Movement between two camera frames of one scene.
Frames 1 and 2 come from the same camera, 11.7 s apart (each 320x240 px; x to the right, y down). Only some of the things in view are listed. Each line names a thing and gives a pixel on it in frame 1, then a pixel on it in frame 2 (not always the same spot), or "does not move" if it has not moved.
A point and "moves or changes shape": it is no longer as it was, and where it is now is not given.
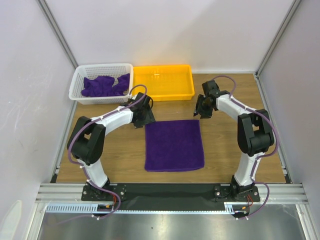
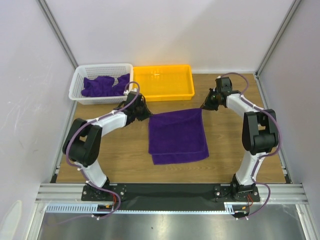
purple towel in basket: (102, 86) does not move
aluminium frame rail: (269, 193) does not move
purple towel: (173, 145) moves or changes shape
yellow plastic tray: (164, 82) does not move
